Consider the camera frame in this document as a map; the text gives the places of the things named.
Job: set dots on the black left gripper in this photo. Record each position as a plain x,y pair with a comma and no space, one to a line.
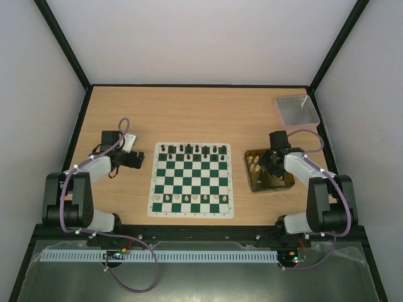
131,162

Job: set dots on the black enclosure frame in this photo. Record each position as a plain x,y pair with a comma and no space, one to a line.
132,42

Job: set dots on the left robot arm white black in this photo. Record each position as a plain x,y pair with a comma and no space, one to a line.
68,198

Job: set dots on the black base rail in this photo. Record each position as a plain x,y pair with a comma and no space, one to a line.
257,236

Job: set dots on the gold tin tray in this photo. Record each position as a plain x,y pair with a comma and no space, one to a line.
259,179

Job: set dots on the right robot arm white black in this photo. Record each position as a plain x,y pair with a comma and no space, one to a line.
331,207

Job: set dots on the green white chess board mat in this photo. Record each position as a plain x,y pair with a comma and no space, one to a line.
203,180

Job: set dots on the white slotted cable duct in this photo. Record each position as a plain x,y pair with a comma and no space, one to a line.
162,256

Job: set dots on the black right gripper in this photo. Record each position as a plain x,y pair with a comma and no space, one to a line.
266,161

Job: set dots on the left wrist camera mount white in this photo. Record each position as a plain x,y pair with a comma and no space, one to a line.
128,142

